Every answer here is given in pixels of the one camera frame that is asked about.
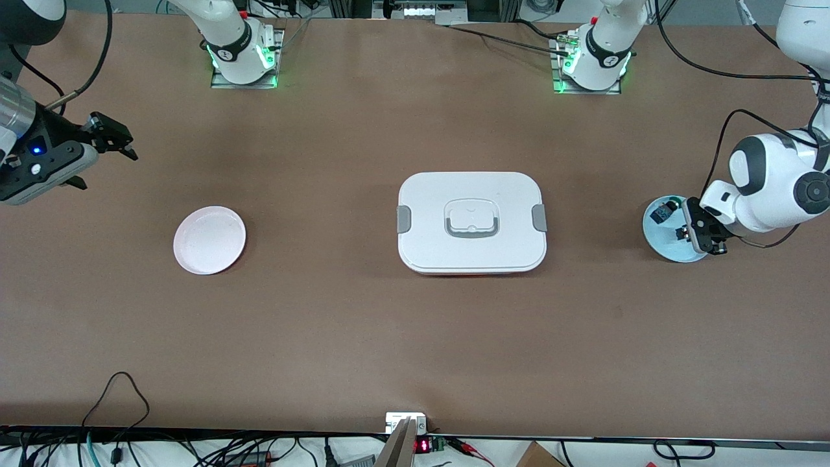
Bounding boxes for pink round plate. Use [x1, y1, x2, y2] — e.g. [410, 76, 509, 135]
[173, 206, 247, 276]

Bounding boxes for white light bar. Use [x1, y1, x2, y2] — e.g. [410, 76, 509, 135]
[402, 3, 469, 20]

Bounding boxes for brown cardboard piece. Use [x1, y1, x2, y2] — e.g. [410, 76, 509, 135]
[516, 441, 566, 467]

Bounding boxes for grey wooden slat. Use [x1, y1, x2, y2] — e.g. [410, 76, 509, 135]
[375, 418, 419, 467]

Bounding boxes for white metal bracket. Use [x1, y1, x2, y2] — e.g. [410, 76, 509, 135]
[385, 412, 429, 434]

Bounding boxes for black base power cable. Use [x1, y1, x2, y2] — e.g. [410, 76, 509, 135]
[447, 19, 573, 56]

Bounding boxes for black table edge rail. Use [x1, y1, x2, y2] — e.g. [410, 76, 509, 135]
[0, 425, 830, 449]

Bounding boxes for light blue round plate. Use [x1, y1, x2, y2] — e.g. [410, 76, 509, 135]
[642, 195, 711, 263]

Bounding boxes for white lidded storage box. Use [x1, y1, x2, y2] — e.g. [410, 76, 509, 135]
[397, 171, 548, 276]

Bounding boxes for thin black looped cable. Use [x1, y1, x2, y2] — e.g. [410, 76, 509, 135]
[81, 372, 151, 434]

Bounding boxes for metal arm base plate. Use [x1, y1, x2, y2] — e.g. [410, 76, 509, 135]
[211, 29, 285, 90]
[551, 36, 622, 95]

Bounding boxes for thick black cable loop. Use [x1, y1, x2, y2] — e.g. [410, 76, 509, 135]
[652, 440, 717, 461]

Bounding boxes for red clip leads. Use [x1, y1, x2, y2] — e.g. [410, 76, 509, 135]
[451, 438, 497, 466]

